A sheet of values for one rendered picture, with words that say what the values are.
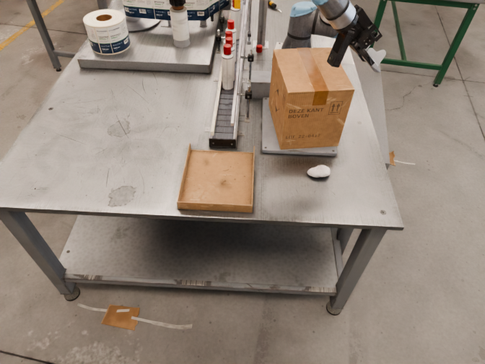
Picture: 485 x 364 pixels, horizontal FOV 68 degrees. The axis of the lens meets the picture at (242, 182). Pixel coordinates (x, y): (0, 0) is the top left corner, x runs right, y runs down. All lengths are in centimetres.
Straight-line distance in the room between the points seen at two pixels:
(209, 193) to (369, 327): 115
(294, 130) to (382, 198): 41
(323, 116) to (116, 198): 81
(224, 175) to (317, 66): 54
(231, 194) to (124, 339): 101
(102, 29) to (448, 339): 228
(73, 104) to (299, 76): 103
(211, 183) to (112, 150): 44
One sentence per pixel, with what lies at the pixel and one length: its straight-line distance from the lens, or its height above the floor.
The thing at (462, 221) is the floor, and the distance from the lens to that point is 268.
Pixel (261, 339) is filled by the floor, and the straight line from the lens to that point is 194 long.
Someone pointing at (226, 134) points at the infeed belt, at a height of 88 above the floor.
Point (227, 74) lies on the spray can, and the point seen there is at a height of 96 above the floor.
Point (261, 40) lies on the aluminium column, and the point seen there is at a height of 86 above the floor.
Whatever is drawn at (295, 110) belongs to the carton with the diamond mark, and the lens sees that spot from 134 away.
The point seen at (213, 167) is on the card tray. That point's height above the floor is 83.
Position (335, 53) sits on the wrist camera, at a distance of 119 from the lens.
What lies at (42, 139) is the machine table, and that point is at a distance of 170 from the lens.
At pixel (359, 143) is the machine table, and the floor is 83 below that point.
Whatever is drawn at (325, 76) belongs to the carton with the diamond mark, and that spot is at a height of 112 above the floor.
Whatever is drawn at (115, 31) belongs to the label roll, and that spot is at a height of 99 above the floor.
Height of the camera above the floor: 184
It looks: 48 degrees down
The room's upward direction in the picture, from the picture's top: 2 degrees clockwise
